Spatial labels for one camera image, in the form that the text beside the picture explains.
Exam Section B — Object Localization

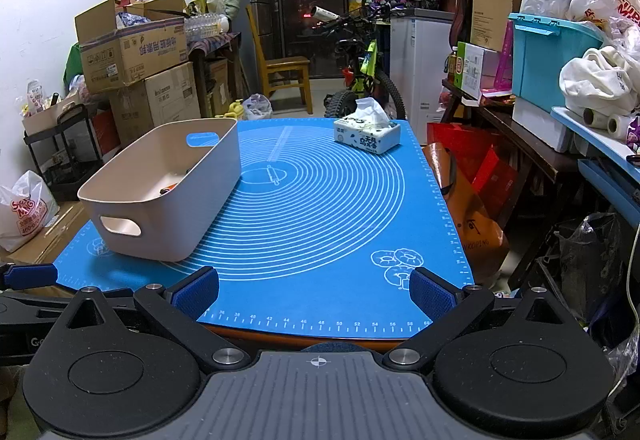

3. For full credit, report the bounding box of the green black bicycle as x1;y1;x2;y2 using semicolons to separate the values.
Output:
311;6;407;121

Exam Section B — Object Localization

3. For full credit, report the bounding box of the large plain cardboard box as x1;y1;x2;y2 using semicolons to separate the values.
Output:
109;62;202;145

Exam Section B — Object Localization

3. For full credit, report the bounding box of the green white carton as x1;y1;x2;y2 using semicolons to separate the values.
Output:
457;42;503;99

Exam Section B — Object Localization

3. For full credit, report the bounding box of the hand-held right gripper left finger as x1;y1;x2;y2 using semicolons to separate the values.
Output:
59;267;252;368

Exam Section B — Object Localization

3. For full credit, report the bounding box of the green cloth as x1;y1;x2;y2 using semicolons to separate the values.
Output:
63;42;84;91

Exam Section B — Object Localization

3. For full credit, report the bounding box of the red paper bag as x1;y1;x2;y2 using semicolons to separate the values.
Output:
427;122;519;221

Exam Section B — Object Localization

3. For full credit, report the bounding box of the white paper roll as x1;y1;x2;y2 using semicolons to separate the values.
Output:
582;108;608;131

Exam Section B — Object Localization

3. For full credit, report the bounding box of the light blue shelf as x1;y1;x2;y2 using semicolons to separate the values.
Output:
551;107;640;221

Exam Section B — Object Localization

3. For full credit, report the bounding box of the pink bag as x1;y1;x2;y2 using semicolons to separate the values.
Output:
482;20;516;91

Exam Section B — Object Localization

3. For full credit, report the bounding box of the black plastic bag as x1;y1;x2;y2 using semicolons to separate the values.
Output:
555;212;632;321

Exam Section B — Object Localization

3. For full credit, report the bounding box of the printed cardboard box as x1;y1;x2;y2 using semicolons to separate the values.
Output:
79;17;190;94

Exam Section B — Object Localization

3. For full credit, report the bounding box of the red white appliance box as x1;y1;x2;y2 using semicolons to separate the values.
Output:
92;110;122;157

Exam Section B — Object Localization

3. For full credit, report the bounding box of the beige plastic basket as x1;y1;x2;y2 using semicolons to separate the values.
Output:
77;118;242;261

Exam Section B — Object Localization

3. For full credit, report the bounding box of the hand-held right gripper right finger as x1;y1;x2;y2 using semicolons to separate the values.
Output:
384;267;576;368

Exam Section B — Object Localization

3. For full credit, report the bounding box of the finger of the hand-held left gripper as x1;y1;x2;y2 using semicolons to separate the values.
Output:
0;289;82;321
0;264;58;291

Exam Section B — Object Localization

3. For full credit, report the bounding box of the flat cardboard box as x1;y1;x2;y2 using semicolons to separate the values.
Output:
9;202;92;267

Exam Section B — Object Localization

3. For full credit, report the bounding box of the black metal cart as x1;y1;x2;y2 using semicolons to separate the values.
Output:
22;104;108;201

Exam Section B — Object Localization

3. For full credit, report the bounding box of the black plastic crate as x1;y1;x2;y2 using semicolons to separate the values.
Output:
530;260;626;371

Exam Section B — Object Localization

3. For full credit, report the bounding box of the clear plastic bag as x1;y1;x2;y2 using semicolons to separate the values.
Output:
242;94;274;121

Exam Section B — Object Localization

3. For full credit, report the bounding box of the wooden chair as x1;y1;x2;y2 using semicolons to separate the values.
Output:
246;4;314;115

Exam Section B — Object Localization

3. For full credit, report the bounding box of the white foam box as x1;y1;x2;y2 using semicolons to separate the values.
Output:
512;97;574;154

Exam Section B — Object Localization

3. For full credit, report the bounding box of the orange paper bag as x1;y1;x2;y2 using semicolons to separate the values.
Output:
422;142;511;271

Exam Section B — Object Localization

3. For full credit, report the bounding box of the cardboard tray box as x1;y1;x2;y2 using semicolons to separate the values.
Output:
21;96;82;137

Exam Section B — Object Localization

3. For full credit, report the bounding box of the tissue pack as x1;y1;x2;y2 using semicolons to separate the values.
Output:
333;97;402;155

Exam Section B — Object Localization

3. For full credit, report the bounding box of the pack of clear bottles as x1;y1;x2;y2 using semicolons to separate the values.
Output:
184;12;232;40

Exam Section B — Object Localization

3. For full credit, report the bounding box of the blue silicone mat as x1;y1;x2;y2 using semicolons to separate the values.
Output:
52;118;476;340

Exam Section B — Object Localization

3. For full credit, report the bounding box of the light blue storage bin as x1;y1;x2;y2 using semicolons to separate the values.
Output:
507;12;604;114

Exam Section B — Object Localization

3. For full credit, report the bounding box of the open cardboard box with clutter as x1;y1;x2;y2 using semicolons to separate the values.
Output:
74;0;188;45

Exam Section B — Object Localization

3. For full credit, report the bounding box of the white cloth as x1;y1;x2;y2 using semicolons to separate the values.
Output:
559;46;640;117

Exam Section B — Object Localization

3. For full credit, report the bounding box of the dark wooden side table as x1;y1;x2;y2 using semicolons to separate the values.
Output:
442;80;582;241

